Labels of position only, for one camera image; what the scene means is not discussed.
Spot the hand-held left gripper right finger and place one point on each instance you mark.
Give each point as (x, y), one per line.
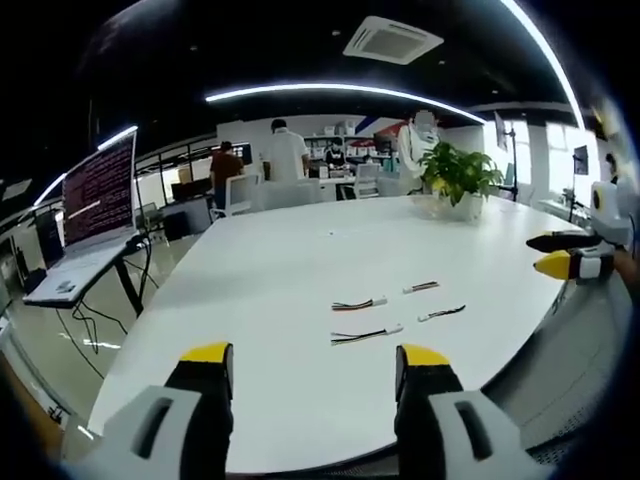
(465, 430)

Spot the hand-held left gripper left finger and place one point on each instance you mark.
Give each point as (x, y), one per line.
(150, 430)

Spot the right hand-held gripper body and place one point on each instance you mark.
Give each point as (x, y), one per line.
(617, 215)

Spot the person's right hand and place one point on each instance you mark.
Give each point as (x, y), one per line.
(628, 267)

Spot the small dark monitor on stand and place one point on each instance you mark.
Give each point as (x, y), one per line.
(580, 159)

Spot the black tripod stand with screen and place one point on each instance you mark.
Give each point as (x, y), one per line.
(510, 150)

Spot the green potted plant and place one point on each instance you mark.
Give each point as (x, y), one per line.
(460, 175)

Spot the black-legged side desk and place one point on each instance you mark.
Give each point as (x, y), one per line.
(127, 280)

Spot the long curved ceiling light strip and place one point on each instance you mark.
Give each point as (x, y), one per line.
(550, 55)
(350, 90)

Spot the white office chair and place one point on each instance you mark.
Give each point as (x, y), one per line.
(366, 181)
(242, 195)

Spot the laptop with text screen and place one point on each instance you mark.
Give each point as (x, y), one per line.
(100, 195)

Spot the white ceiling air vent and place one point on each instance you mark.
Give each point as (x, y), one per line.
(392, 40)

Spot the short ceiling light strip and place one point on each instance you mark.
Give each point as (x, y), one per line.
(117, 137)

